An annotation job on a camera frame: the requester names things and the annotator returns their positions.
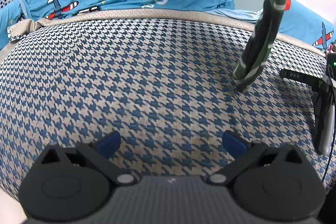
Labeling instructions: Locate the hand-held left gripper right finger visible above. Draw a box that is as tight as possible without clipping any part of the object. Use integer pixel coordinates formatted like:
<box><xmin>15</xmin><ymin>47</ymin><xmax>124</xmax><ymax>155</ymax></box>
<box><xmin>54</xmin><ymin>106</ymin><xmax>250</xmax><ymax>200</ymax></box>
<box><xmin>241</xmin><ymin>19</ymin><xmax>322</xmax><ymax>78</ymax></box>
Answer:
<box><xmin>203</xmin><ymin>131</ymin><xmax>313</xmax><ymax>186</ymax></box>

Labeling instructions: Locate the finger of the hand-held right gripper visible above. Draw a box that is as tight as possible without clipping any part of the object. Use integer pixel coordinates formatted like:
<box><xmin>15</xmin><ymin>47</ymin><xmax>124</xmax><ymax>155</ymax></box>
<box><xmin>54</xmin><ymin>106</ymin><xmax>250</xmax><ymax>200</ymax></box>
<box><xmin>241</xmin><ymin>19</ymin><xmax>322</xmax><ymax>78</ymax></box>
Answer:
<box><xmin>280</xmin><ymin>69</ymin><xmax>323</xmax><ymax>86</ymax></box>

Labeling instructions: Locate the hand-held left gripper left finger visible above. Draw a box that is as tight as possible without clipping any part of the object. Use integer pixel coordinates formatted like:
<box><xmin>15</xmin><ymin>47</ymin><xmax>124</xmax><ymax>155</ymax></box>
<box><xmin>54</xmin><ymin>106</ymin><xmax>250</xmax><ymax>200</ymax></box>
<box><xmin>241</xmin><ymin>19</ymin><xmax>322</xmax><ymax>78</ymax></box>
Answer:
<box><xmin>33</xmin><ymin>131</ymin><xmax>141</xmax><ymax>186</ymax></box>

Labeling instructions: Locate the green grey striped t-shirt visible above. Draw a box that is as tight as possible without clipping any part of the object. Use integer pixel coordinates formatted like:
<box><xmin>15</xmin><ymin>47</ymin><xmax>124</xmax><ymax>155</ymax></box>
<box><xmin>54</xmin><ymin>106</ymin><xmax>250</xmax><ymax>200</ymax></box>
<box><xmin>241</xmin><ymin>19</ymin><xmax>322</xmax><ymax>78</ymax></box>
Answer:
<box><xmin>233</xmin><ymin>0</ymin><xmax>301</xmax><ymax>93</ymax></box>

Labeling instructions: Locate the light blue cloth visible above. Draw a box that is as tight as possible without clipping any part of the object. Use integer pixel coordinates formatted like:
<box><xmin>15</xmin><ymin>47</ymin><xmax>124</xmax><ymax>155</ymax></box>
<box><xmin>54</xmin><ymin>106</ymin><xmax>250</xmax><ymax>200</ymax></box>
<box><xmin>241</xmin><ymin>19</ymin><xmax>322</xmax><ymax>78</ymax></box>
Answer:
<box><xmin>207</xmin><ymin>8</ymin><xmax>263</xmax><ymax>24</ymax></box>

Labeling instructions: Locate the black cable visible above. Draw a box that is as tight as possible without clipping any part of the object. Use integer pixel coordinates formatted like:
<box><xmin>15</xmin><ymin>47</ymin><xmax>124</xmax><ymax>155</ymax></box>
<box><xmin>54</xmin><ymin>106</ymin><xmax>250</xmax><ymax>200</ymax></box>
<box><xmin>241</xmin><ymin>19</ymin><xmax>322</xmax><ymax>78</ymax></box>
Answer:
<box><xmin>322</xmin><ymin>119</ymin><xmax>336</xmax><ymax>182</ymax></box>

